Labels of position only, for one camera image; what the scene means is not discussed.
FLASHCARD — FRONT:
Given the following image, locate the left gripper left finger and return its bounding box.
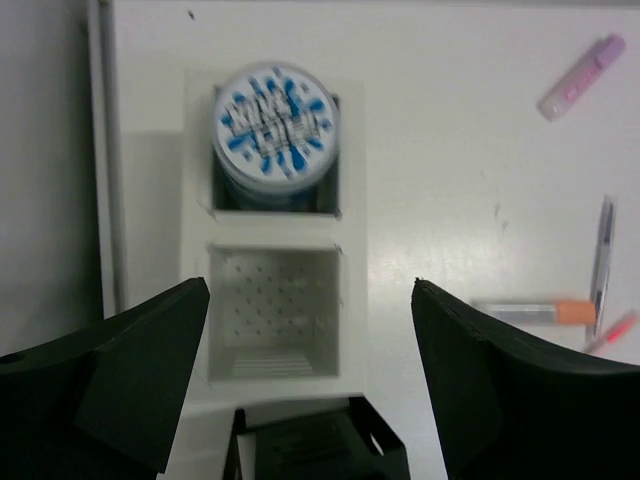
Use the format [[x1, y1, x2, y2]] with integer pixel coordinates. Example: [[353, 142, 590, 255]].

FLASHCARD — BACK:
[[1, 277, 210, 479]]

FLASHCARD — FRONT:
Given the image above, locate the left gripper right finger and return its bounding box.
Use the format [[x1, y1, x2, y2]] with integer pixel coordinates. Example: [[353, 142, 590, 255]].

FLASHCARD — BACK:
[[411, 279, 639, 479]]

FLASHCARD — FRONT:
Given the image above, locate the orange cap grey marker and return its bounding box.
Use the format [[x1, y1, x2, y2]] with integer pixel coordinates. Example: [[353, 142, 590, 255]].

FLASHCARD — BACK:
[[472, 300, 597, 326]]

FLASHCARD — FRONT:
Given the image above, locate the orange pen near centre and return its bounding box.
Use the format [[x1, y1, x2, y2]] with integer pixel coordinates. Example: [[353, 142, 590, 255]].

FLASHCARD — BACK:
[[582, 310, 639, 355]]

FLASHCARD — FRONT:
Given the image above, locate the white slotted organizer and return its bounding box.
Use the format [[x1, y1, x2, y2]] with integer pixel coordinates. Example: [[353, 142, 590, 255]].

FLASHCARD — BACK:
[[166, 71, 368, 479]]

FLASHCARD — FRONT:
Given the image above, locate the grey thin pen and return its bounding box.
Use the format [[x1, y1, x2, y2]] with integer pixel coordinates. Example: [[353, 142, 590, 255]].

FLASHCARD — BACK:
[[590, 196, 617, 339]]

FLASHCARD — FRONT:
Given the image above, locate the purple highlighter marker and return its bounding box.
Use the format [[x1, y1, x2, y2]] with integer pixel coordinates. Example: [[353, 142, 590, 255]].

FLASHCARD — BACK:
[[537, 34, 626, 122]]

